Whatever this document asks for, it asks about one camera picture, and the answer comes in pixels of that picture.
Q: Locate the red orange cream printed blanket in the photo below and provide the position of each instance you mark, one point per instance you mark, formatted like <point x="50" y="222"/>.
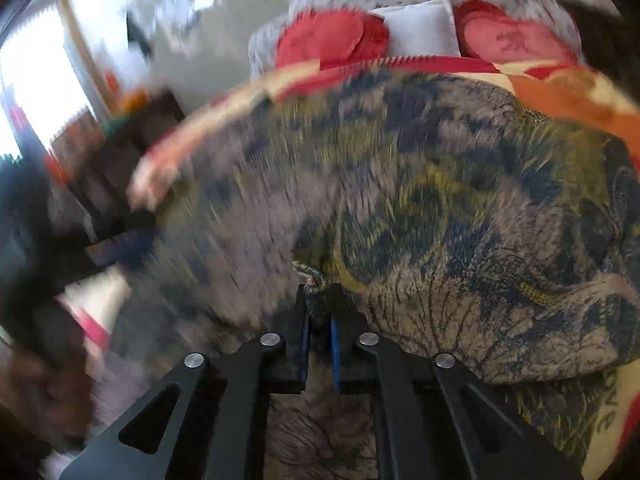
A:
<point x="560" y="90"/>

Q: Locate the red heart-shaped ruffled pillow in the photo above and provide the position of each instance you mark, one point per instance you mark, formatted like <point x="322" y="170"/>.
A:
<point x="325" y="37"/>
<point x="510" y="35"/>

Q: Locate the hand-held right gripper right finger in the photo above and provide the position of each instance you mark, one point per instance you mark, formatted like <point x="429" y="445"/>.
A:
<point x="335" y="355"/>

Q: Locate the white square pillow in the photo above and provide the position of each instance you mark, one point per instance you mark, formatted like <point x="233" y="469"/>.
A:
<point x="420" y="27"/>

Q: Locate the patterned blue yellow brown garment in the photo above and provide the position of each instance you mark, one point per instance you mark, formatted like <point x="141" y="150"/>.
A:
<point x="400" y="185"/>

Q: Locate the dark wooden table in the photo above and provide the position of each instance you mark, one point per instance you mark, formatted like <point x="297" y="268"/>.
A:
<point x="150" y="125"/>

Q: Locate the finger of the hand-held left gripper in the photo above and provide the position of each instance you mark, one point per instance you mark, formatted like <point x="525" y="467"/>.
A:
<point x="117" y="247"/>

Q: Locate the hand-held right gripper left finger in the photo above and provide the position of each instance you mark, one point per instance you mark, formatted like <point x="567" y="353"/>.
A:
<point x="303" y="347"/>

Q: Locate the dark hanging cloth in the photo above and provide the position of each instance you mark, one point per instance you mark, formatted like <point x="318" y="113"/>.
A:
<point x="139" y="35"/>

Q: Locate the window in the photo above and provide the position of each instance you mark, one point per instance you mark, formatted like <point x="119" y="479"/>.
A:
<point x="40" y="85"/>

